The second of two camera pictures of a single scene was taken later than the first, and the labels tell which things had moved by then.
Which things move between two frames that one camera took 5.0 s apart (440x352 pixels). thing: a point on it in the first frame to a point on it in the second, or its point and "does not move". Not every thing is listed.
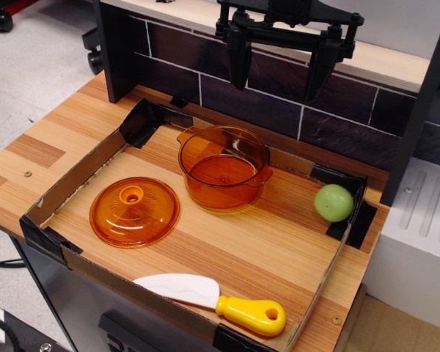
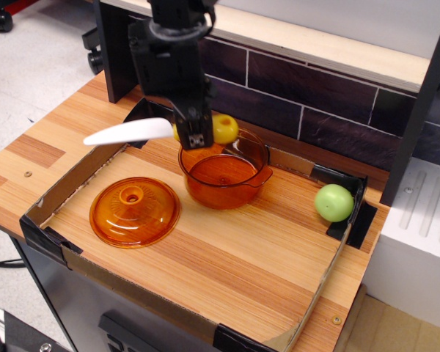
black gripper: (297, 23) to (168, 53)
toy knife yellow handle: (263, 317) to (225, 131)
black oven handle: (136, 334) does not move
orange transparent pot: (223, 167) does not move
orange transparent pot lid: (134, 213) does not move
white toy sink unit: (412, 268) does not move
